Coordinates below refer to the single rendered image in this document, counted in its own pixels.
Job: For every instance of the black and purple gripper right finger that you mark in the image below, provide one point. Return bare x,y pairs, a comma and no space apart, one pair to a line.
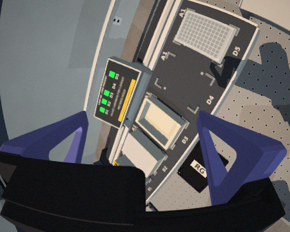
257,156

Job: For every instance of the black rectangular pad with rg label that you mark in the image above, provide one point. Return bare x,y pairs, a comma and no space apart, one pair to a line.
193,169

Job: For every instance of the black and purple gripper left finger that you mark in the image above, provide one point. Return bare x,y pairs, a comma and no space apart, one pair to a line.
38,143

